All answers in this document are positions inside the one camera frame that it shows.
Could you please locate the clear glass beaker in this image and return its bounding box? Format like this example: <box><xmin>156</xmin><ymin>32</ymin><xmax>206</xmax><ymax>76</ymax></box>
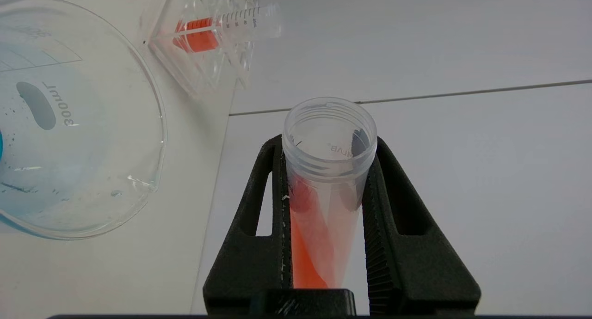
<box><xmin>0</xmin><ymin>0</ymin><xmax>167</xmax><ymax>240</ymax></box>

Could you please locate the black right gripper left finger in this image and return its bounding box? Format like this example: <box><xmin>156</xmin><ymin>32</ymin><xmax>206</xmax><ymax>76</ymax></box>
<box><xmin>203</xmin><ymin>134</ymin><xmax>295</xmax><ymax>316</ymax></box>

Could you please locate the test tube with red pigment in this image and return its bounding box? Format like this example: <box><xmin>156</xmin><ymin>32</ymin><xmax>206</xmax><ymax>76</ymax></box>
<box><xmin>282</xmin><ymin>97</ymin><xmax>378</xmax><ymax>290</ymax></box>
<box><xmin>173</xmin><ymin>4</ymin><xmax>282</xmax><ymax>53</ymax></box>

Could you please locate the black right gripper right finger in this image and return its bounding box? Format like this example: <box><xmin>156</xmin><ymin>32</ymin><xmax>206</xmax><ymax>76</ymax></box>
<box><xmin>361</xmin><ymin>136</ymin><xmax>482</xmax><ymax>316</ymax></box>

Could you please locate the clear acrylic test tube rack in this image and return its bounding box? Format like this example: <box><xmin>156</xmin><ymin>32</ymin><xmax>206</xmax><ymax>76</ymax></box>
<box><xmin>148</xmin><ymin>0</ymin><xmax>262</xmax><ymax>98</ymax></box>

